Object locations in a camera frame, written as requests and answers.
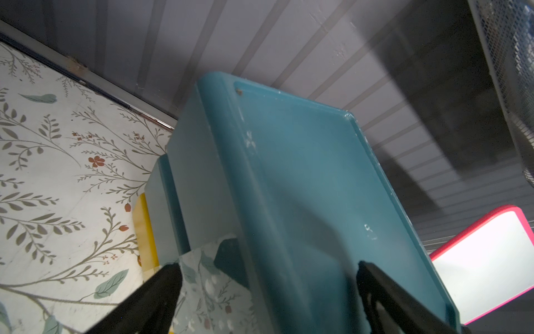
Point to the teal drawer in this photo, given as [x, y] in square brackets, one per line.
[165, 213]

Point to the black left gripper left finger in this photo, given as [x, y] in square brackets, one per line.
[150, 309]

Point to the yellow drawer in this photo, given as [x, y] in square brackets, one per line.
[148, 256]

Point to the floral patterned table mat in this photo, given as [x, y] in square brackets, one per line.
[73, 164]

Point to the teal drawer cabinet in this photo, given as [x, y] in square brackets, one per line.
[298, 185]

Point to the pink framed whiteboard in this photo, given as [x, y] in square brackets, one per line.
[488, 264]

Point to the white mesh wall basket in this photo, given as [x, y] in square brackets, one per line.
[505, 29]

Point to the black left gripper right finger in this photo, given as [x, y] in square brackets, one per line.
[390, 309]

